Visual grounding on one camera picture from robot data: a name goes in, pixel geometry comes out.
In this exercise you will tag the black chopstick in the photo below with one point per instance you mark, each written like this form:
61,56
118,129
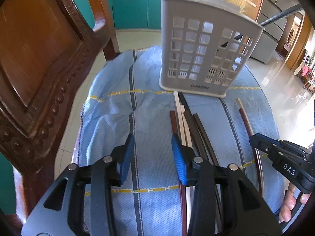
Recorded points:
282,14

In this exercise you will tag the person's right hand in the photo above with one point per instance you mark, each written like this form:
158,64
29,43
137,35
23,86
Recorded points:
289,202

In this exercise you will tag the cream white chopstick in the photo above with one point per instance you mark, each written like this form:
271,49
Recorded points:
185,136

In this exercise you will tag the reddish brown chopstick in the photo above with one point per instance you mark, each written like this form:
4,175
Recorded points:
180,189

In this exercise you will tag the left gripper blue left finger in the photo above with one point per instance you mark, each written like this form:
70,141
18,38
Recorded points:
124,156

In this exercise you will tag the red brown cream-tipped chopstick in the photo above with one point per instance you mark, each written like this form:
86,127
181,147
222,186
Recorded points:
257,159

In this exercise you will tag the grey plastic utensil basket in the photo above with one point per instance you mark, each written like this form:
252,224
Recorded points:
205,45

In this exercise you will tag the blue striped cloth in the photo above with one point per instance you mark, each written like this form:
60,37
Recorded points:
125,98

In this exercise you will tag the wooden door frame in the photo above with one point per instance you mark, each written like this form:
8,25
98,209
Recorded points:
252,8

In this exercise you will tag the teal lower kitchen cabinets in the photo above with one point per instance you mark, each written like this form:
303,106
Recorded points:
128,2

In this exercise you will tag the dark wooden chair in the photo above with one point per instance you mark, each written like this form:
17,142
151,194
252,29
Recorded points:
39,78

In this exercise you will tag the dark brown chopstick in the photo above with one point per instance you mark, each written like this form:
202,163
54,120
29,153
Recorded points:
201,151
209,151

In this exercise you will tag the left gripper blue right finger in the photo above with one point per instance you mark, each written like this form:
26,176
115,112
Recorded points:
183,158

